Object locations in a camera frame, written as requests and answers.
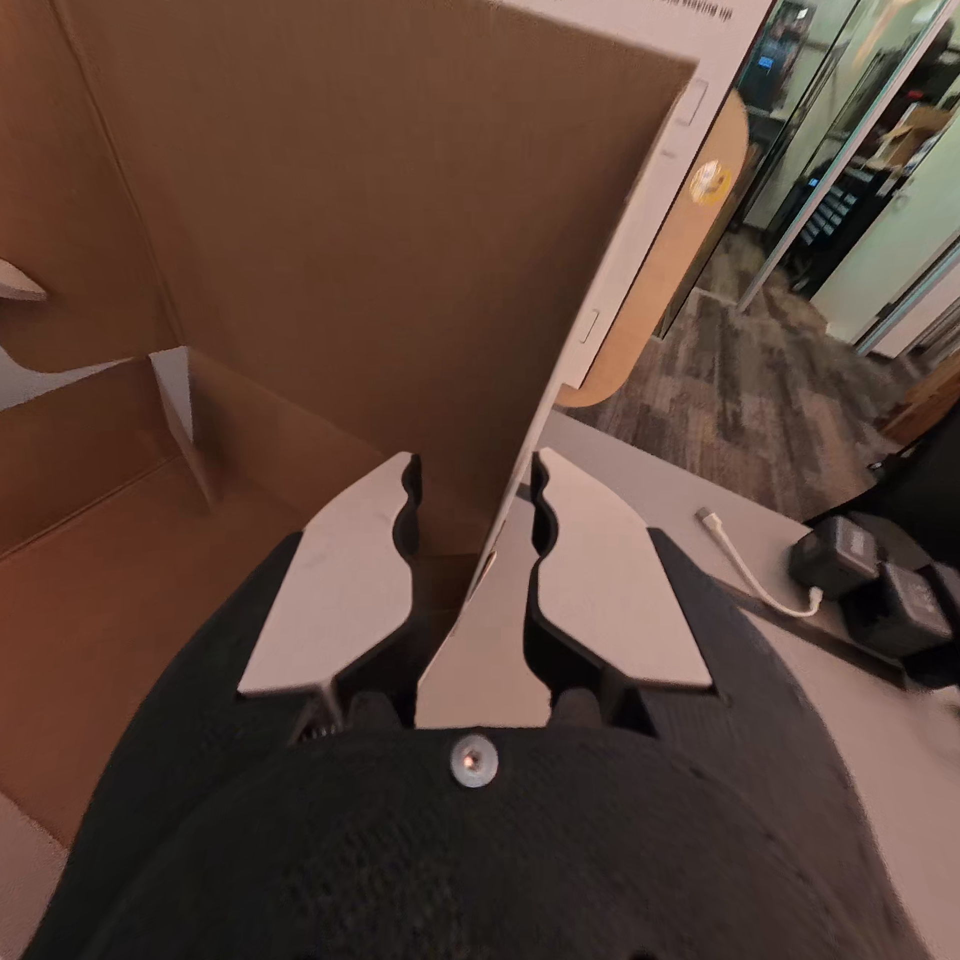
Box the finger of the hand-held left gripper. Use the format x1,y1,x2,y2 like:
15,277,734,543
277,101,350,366
0,258,48,303

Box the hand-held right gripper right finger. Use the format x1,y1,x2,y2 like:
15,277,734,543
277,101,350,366
523,447,714,721

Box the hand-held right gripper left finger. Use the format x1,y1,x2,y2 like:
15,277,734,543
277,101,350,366
238,452,435,727

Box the white cardboard mailer box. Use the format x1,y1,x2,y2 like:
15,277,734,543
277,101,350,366
0,0,702,852

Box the brown cardboard box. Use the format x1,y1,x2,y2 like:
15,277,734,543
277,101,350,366
873,103,957,170

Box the wooden display board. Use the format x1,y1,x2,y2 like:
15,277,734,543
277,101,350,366
562,88,751,410

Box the black bulky object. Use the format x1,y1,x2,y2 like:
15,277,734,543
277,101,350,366
870,408,960,543

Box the yellow smiley sticker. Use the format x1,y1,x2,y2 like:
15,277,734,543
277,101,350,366
688,159,733,206

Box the black drawer cabinet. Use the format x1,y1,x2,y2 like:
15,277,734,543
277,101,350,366
796,161,860,252

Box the white USB cable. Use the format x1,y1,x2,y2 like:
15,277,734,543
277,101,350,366
696,507,825,618

